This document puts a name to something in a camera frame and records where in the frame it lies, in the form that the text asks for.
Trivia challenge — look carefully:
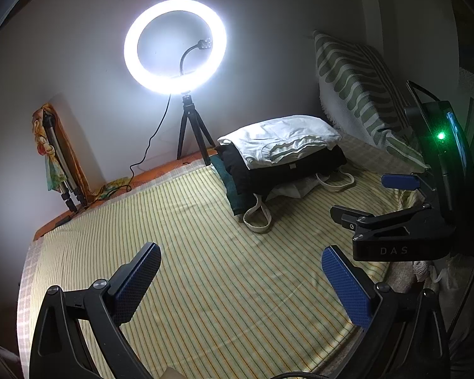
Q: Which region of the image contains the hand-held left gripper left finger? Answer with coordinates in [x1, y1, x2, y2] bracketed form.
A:
[29, 242, 162, 379]

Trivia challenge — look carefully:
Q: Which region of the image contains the dark green folded cloth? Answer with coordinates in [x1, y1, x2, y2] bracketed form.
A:
[210, 154, 257, 216]

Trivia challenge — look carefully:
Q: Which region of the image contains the beige fuzzy towel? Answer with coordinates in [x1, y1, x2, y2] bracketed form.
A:
[387, 258, 459, 297]

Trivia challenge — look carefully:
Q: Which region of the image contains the white ring light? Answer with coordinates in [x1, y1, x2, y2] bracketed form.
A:
[123, 0, 230, 95]

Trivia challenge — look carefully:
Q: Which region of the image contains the black folded cloth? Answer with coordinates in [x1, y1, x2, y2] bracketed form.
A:
[214, 144, 347, 198]

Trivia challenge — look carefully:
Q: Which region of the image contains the folded silver tripod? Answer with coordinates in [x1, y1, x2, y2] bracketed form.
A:
[43, 111, 88, 212]

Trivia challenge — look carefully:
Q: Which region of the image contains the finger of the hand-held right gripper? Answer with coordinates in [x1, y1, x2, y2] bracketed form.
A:
[330, 202, 445, 241]
[380, 168, 439, 208]

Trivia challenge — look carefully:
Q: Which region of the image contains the small black tripod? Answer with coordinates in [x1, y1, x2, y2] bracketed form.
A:
[176, 93, 216, 166]

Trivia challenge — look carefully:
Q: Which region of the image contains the green white striped pillow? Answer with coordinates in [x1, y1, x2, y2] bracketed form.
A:
[312, 31, 433, 172]

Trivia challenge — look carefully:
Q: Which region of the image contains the white t-shirt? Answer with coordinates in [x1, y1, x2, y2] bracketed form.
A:
[217, 115, 342, 168]

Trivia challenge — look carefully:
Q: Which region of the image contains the black gooseneck phone holder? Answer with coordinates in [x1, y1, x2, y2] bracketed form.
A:
[179, 37, 214, 77]

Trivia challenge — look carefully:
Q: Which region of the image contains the yellow striped bed sheet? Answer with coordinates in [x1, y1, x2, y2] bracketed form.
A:
[18, 132, 423, 379]

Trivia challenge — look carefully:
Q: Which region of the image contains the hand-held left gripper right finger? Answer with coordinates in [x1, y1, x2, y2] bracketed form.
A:
[321, 245, 451, 379]

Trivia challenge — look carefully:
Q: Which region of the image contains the cream tote bag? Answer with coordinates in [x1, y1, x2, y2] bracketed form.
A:
[243, 166, 356, 234]

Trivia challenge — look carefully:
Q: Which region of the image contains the black ring light cable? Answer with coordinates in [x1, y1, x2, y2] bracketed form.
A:
[97, 94, 172, 202]

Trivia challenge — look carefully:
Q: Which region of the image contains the colourful patterned cloth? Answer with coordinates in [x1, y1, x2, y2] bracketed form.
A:
[32, 103, 133, 206]

